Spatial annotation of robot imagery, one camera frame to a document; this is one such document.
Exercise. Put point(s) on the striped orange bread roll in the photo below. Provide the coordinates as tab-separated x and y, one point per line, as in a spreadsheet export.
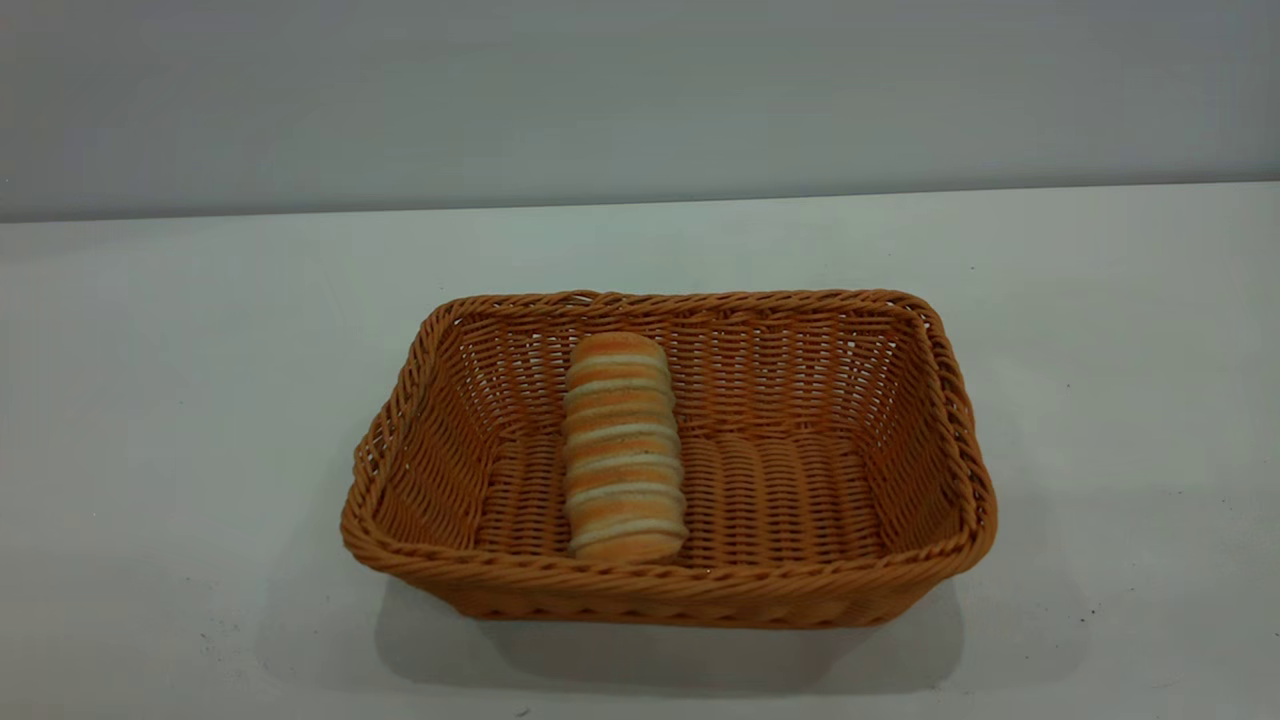
622	450

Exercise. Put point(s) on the orange woven wicker basket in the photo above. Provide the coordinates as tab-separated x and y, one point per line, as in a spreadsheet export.
800	500

